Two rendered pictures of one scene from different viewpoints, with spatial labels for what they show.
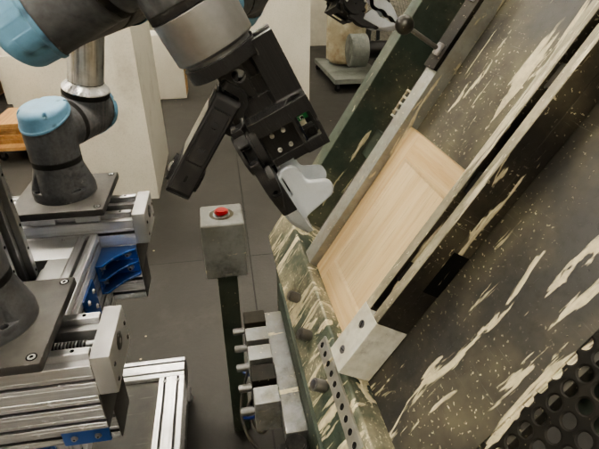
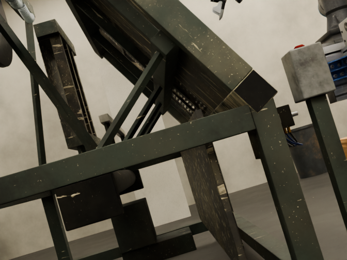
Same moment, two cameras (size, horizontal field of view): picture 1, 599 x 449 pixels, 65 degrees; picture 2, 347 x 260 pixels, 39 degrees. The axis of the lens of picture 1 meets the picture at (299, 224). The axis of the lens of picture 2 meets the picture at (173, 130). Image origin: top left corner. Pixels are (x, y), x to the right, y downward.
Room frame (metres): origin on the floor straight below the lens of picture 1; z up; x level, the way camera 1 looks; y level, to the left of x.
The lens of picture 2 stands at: (2.97, -0.04, 0.67)
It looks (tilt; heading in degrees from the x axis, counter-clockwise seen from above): 4 degrees up; 188
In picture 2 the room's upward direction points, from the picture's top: 17 degrees counter-clockwise
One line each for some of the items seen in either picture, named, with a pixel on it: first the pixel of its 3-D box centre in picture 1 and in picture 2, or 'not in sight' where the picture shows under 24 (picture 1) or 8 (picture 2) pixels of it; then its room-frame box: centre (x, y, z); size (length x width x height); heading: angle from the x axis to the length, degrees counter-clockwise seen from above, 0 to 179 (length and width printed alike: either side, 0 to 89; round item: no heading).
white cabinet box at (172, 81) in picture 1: (160, 64); not in sight; (5.87, 1.70, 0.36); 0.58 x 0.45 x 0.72; 99
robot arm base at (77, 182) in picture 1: (61, 174); not in sight; (1.08, 0.60, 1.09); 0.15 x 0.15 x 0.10
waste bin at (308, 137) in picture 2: not in sight; (306, 150); (-3.68, 0.63, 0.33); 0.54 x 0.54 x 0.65
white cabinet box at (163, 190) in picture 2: not in sight; (145, 142); (-3.16, -1.31, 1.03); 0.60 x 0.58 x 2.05; 9
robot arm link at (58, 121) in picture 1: (50, 128); not in sight; (1.09, 0.60, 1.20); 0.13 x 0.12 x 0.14; 164
